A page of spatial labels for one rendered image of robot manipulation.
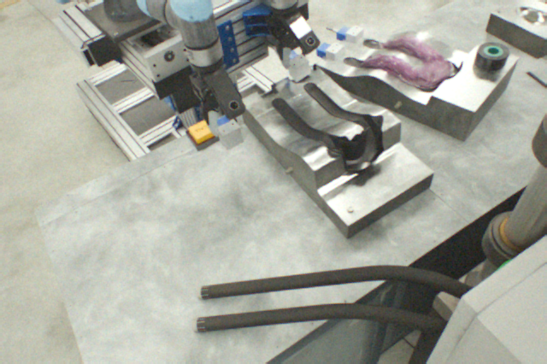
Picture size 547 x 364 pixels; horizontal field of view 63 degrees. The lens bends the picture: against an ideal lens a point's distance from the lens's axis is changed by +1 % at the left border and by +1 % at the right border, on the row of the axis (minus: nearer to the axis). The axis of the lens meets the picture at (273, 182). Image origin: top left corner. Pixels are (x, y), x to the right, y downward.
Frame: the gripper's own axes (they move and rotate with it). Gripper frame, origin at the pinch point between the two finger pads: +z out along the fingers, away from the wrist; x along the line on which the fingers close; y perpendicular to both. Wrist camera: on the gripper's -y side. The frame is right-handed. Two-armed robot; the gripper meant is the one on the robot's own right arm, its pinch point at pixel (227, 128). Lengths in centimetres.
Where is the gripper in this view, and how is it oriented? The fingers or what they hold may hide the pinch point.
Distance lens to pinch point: 111.2
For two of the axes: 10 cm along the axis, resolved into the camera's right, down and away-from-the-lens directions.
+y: -5.3, -6.3, 5.7
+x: -8.4, 4.7, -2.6
